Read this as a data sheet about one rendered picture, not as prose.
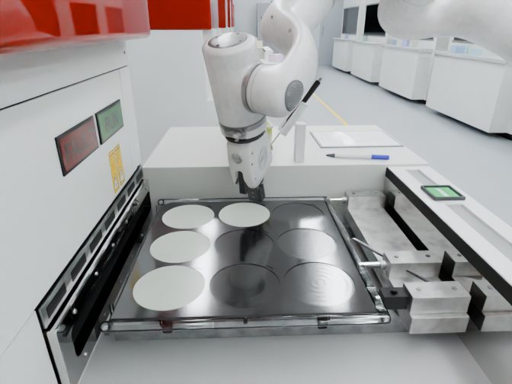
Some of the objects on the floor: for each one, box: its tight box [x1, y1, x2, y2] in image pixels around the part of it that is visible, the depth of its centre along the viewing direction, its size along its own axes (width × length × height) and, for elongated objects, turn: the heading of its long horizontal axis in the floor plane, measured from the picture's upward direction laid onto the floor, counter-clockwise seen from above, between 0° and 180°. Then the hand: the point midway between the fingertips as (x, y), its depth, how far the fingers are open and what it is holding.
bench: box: [350, 0, 394, 85], centre depth 885 cm, size 108×180×200 cm, turn 2°
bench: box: [332, 0, 366, 72], centre depth 1085 cm, size 108×180×200 cm, turn 2°
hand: (256, 191), depth 78 cm, fingers closed
